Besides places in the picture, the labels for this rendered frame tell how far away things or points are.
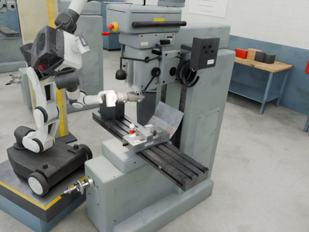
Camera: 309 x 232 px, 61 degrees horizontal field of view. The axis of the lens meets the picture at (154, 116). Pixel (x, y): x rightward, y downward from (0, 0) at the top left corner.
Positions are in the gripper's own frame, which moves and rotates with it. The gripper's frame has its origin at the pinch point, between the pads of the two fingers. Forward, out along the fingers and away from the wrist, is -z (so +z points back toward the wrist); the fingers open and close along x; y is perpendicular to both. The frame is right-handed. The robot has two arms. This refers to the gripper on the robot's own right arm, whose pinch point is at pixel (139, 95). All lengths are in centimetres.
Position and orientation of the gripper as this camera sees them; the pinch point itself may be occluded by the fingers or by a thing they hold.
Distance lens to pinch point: 203.1
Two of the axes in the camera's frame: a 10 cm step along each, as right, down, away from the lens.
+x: -3.7, -4.3, 8.3
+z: -9.3, 0.9, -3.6
